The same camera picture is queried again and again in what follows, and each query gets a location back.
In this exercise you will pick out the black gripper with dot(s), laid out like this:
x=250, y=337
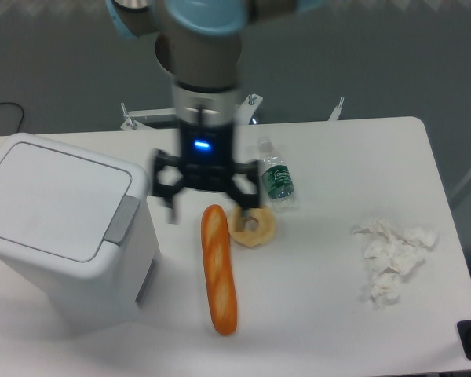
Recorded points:
x=206, y=163

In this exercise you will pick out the white trash can lid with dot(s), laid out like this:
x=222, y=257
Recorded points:
x=57, y=202

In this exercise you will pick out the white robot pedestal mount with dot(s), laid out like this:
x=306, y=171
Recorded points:
x=245, y=114

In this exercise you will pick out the beige donut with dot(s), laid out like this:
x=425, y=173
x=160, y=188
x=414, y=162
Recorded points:
x=254, y=228

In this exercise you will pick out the clear plastic water bottle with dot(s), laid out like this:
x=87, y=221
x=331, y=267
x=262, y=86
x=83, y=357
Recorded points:
x=275, y=177

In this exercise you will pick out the orange baguette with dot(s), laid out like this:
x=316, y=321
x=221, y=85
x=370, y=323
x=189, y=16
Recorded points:
x=217, y=264

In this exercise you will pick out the white trash can body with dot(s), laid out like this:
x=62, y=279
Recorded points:
x=108, y=289

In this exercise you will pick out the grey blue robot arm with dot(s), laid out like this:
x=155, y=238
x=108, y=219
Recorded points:
x=199, y=45

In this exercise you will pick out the crumpled white tissue paper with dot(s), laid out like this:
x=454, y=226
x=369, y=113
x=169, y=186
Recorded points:
x=392, y=255

